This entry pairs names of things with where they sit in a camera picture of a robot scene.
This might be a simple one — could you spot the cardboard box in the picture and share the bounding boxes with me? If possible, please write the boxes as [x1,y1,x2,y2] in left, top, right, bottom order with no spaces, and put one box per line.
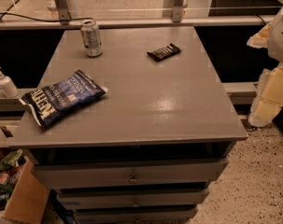
[0,157,50,224]

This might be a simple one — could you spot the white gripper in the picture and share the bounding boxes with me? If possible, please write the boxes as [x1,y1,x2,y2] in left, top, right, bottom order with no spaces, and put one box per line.
[247,8,283,127]

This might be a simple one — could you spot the red snack packet in box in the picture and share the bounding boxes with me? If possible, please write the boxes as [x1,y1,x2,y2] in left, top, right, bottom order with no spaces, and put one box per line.
[0,171,10,186]

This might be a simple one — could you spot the green snack bag in box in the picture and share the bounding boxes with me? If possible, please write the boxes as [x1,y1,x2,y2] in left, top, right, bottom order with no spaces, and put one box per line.
[0,149,23,171]

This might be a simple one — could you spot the black rxbar chocolate bar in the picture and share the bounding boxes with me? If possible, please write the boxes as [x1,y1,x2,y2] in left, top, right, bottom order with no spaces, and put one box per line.
[147,43,181,63]

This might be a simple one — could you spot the black cable on rail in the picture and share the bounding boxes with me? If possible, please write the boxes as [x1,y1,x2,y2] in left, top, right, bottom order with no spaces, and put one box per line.
[0,0,95,23]

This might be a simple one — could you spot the blue kettle chips bag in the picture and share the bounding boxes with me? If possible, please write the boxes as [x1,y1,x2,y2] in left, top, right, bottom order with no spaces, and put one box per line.
[19,70,108,129]

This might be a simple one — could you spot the silver 7up soda can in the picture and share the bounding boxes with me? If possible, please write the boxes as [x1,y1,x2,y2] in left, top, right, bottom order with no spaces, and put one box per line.
[80,19,103,57]

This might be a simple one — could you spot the white pump sanitizer bottle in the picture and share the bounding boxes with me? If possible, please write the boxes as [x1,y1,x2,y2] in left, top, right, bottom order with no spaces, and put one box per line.
[0,67,19,98]

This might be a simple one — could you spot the grey drawer cabinet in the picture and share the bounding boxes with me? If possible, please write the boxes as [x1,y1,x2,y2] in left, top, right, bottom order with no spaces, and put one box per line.
[13,27,247,224]

